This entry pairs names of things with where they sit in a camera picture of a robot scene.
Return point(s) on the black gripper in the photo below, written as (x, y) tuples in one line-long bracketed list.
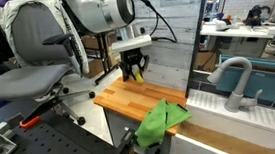
[(132, 59)]

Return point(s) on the yellow banana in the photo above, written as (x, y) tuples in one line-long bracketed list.
[(139, 77)]

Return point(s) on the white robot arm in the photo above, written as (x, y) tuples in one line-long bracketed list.
[(95, 10)]

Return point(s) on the wooden counter top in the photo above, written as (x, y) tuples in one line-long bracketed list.
[(129, 97)]

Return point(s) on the black metal stand legs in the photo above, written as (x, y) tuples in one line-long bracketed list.
[(104, 61)]

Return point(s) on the green cloth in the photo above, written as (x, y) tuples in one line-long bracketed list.
[(156, 123)]

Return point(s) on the grey kitchen cabinet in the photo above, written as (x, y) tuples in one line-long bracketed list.
[(118, 125)]

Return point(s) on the grey wood back panel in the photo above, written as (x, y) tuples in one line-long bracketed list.
[(172, 17)]

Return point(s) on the brown cardboard box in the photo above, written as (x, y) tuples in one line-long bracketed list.
[(206, 61)]

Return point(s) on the white device on desk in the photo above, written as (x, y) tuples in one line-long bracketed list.
[(223, 24)]

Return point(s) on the grey office chair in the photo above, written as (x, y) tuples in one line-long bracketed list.
[(34, 79)]

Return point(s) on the white sink basin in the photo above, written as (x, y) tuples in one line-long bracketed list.
[(222, 126)]

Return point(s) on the grey faucet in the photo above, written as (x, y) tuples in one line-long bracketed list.
[(240, 88)]

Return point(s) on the long white desk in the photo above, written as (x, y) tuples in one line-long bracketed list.
[(240, 33)]

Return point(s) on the black perforated table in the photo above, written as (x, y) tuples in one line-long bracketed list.
[(50, 151)]

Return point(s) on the black device on desk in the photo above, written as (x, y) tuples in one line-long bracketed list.
[(256, 14)]

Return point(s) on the teal storage bin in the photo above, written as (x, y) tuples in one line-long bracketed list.
[(271, 82)]

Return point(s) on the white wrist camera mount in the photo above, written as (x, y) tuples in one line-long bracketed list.
[(131, 44)]

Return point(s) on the black frame post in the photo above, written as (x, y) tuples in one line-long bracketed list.
[(196, 38)]

